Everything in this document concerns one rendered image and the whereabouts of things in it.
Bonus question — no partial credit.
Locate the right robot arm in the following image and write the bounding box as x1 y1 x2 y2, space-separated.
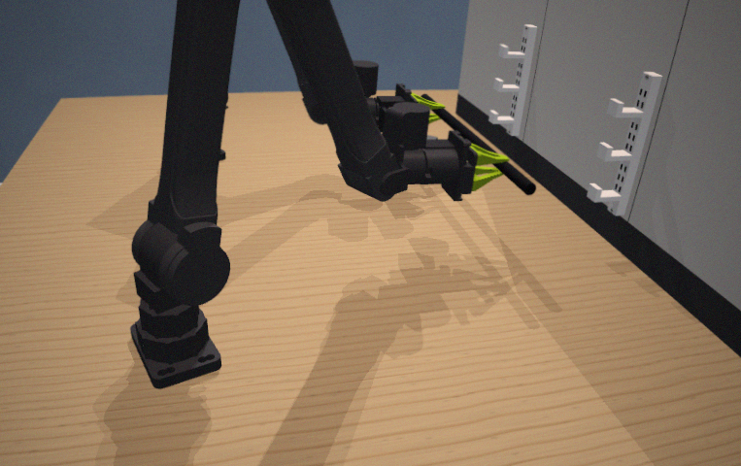
130 0 455 389

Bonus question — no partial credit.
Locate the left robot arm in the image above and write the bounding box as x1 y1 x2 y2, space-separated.
266 0 405 133

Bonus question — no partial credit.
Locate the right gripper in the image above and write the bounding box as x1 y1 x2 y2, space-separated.
421 130 510 201

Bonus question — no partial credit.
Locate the grey wall panel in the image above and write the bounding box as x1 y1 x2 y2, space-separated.
455 0 741 357

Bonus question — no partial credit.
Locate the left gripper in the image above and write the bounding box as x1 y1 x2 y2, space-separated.
374 83 445 123

